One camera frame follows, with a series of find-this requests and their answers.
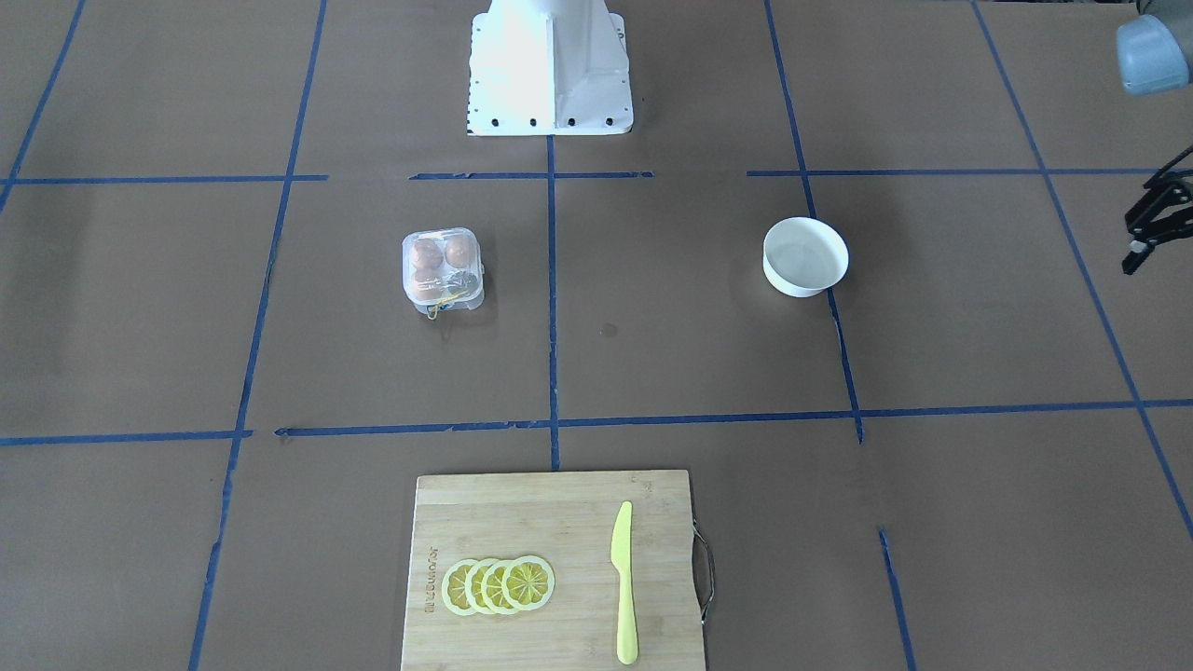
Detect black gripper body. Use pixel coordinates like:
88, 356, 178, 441
1124, 170, 1192, 248

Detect brown egg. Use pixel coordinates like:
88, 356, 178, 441
408, 267, 444, 303
409, 239, 445, 270
444, 235, 477, 270

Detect clear plastic egg box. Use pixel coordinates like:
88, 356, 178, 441
401, 226, 486, 322

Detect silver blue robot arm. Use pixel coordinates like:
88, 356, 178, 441
1115, 1, 1192, 276

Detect brown egg front in box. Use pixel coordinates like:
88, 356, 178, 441
408, 267, 444, 303

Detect white ceramic bowl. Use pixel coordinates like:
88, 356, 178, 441
761, 217, 851, 298

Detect yellow plastic knife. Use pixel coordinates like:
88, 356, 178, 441
610, 500, 639, 666

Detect bamboo cutting board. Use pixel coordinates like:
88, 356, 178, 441
400, 469, 706, 670

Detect lemon slice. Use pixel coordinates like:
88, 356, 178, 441
440, 559, 480, 617
503, 554, 555, 612
480, 559, 515, 615
464, 558, 496, 615

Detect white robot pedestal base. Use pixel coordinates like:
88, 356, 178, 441
466, 1, 635, 137

